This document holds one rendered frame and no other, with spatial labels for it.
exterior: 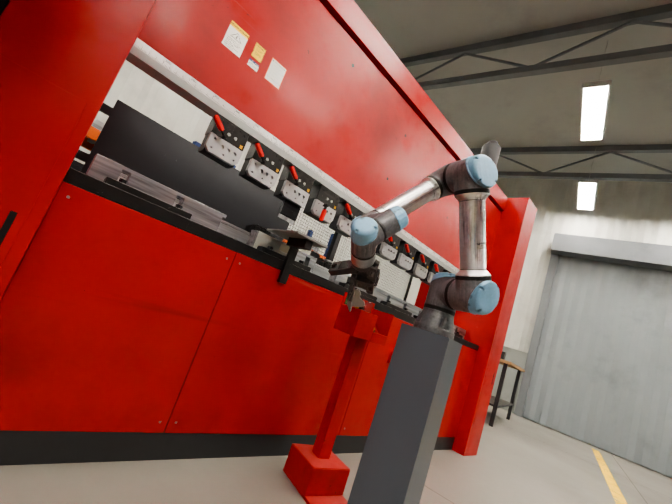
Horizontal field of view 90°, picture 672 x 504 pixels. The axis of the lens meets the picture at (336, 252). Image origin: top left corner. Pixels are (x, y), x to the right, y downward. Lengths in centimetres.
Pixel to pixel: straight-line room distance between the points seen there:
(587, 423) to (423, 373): 753
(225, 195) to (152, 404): 118
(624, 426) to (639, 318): 203
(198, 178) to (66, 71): 98
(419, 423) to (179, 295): 96
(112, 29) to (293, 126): 80
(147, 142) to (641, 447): 863
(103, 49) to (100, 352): 93
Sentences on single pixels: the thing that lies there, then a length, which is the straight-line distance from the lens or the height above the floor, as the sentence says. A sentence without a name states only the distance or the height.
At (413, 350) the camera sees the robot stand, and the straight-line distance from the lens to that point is 128.
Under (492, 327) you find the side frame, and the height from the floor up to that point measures 106.
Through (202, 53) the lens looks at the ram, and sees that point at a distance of 164.
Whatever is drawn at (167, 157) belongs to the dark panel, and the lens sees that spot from 205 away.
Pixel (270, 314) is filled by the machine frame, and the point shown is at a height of 63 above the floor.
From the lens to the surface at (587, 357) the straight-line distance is 871.
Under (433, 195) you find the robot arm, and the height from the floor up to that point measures 124.
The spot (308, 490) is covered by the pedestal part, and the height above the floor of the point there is 3.
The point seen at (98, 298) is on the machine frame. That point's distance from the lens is 135.
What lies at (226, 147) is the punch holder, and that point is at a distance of 157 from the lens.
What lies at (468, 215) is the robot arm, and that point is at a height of 118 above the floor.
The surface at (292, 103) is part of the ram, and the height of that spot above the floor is 160.
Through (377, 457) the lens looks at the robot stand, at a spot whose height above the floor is 32.
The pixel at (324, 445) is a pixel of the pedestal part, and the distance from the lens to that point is 170.
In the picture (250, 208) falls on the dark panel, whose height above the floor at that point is 117.
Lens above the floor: 72
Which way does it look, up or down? 10 degrees up
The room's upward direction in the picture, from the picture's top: 19 degrees clockwise
